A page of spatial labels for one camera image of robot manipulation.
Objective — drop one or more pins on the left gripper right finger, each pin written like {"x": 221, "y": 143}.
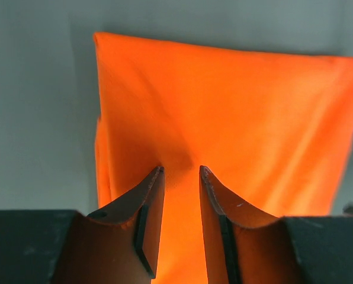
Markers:
{"x": 244, "y": 244}

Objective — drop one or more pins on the orange t shirt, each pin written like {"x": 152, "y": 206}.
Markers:
{"x": 277, "y": 129}

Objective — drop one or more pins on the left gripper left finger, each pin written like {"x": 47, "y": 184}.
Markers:
{"x": 118, "y": 243}

